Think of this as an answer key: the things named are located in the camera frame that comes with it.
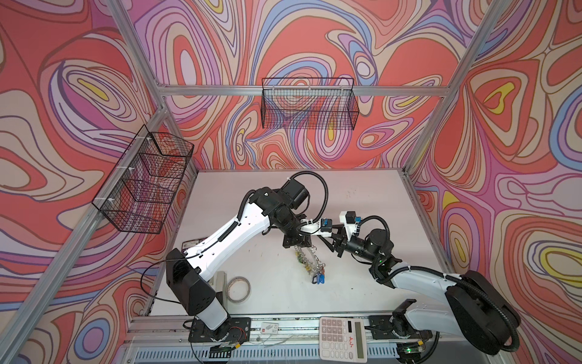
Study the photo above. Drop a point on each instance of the black wire basket left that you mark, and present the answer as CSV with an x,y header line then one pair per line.
x,y
150,172

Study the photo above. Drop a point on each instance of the black wire basket back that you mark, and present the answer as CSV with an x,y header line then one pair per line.
x,y
309,103

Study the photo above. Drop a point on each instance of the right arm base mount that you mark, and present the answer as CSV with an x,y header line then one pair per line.
x,y
419,346

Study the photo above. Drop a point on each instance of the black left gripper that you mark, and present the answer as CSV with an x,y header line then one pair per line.
x,y
302,240

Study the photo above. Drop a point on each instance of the black wire basket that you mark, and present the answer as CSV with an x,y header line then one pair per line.
x,y
150,172
309,103

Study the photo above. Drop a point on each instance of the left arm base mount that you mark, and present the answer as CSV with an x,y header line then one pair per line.
x,y
233,331

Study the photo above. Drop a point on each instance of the white calculator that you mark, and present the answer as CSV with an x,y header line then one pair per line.
x,y
342,340

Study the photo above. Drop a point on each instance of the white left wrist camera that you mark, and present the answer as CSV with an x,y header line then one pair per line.
x,y
310,227

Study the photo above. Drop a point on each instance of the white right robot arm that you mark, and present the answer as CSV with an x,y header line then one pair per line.
x,y
468,305

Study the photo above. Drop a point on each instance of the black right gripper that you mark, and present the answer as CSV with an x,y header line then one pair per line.
x,y
339,236

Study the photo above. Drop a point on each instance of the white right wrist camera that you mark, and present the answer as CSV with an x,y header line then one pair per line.
x,y
351,223

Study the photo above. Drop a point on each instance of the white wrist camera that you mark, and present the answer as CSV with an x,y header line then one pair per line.
x,y
351,223
310,227

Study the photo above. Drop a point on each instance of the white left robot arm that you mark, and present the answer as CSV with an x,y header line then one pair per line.
x,y
188,273

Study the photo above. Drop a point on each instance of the white tape roll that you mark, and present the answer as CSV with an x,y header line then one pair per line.
x,y
238,289

